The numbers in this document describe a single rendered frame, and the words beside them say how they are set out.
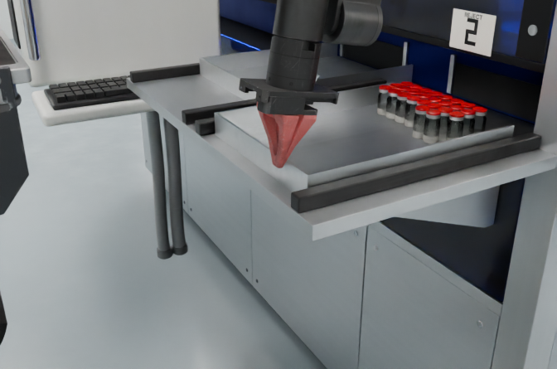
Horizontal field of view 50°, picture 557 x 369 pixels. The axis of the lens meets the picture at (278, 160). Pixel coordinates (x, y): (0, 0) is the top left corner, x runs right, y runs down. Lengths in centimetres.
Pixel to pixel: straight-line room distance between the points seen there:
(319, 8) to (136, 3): 93
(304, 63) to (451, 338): 68
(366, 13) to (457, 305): 61
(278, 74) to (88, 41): 92
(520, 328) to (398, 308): 31
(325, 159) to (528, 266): 37
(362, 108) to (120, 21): 74
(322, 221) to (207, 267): 157
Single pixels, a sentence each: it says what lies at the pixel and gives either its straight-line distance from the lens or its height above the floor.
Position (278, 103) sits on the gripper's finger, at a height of 100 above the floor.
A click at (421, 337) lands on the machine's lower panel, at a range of 125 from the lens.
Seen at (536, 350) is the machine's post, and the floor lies 54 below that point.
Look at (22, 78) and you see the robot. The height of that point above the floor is 103.
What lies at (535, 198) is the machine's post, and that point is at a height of 80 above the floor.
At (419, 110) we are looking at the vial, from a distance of 88.
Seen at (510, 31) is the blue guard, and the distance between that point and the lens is 92.
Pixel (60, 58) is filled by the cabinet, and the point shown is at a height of 87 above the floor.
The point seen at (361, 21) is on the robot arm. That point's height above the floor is 107.
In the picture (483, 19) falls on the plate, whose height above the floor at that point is 104.
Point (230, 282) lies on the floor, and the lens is 211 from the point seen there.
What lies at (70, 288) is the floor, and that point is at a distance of 219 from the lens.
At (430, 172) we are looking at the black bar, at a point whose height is 89.
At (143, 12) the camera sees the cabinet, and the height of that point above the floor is 96.
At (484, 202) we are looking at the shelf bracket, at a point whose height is 78.
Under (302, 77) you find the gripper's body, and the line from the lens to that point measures 66.
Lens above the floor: 119
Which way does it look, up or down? 23 degrees down
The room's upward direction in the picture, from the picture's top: straight up
